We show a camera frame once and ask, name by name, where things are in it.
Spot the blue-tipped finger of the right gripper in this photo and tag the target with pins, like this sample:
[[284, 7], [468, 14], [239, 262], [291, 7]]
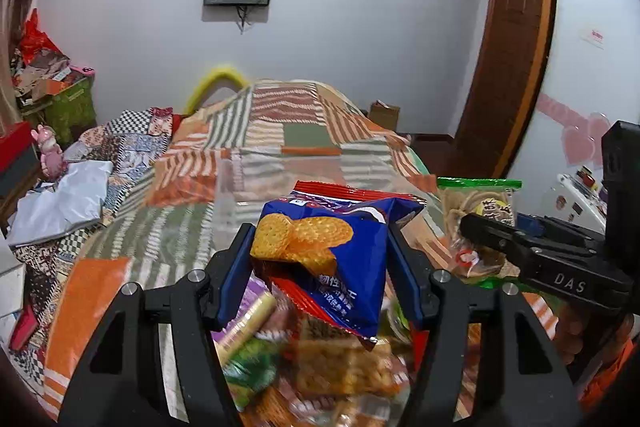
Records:
[[555, 229]]

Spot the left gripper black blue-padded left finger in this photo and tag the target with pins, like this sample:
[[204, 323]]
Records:
[[152, 361]]

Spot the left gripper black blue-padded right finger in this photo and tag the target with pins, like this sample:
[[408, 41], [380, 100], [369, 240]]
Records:
[[521, 380]]

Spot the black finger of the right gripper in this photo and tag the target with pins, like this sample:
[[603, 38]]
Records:
[[482, 232]]

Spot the green-topped clear snack bag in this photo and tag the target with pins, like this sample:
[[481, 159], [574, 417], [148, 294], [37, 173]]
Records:
[[494, 199]]

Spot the purple coconut roll pack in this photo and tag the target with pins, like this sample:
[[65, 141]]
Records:
[[256, 306]]

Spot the blue cracker snack bag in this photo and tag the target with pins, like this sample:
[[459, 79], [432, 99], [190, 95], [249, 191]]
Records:
[[324, 246]]

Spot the white sticker-covered appliance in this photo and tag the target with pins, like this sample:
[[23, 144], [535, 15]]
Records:
[[575, 198]]

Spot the green snack bag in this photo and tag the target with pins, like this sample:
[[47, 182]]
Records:
[[252, 369]]

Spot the cardboard box by bed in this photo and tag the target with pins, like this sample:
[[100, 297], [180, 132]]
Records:
[[384, 115]]

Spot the clear rice cracker pack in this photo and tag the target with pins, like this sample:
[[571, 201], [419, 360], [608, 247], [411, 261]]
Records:
[[329, 362]]

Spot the white plastic bag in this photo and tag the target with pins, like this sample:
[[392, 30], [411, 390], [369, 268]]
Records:
[[54, 211]]

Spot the clear plastic storage bin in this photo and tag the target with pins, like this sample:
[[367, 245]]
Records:
[[260, 174]]

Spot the patchwork striped bedspread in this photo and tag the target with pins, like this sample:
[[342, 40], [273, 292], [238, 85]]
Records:
[[169, 221]]

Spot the pink plush toy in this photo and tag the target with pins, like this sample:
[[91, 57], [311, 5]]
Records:
[[53, 164]]

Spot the checkered patterned quilt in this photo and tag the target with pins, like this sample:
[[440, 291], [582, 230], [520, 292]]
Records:
[[131, 142]]

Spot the red gift box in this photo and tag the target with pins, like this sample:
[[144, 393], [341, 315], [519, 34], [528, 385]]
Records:
[[18, 158]]

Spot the green storage box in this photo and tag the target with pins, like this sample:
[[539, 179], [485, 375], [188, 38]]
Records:
[[69, 113]]

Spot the yellow curved headboard trim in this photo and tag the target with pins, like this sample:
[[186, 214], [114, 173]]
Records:
[[217, 78]]

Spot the brown wooden door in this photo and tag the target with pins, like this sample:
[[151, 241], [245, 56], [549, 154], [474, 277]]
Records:
[[501, 90]]

